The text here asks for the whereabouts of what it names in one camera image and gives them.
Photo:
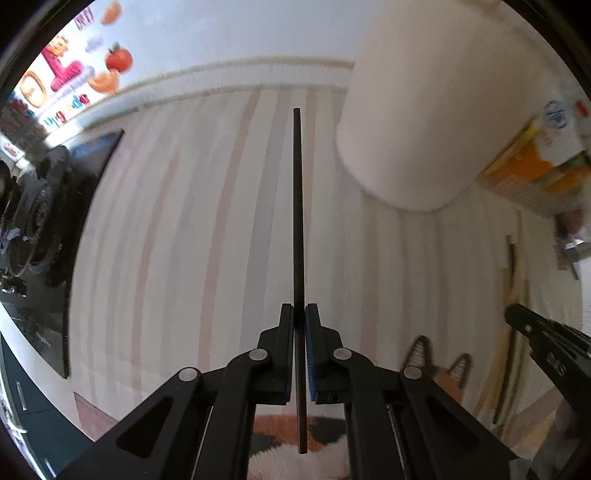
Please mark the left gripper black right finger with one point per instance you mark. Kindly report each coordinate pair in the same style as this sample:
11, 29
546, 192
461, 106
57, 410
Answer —
398, 426

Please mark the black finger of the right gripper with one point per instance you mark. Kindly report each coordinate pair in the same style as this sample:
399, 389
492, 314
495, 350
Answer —
561, 351

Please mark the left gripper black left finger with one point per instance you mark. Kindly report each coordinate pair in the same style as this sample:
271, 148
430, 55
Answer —
197, 425

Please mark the thin black chopstick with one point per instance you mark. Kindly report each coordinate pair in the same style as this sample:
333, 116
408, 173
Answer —
506, 339

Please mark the dark blue cabinet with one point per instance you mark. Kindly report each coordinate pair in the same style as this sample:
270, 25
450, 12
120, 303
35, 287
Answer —
42, 433

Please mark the black gas stove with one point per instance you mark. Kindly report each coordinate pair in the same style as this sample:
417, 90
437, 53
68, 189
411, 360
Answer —
43, 214

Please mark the cream cylindrical utensil holder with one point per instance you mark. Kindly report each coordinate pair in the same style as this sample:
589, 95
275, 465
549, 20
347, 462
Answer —
438, 89

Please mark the colourful wall stickers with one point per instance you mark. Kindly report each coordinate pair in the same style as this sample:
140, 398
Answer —
81, 65

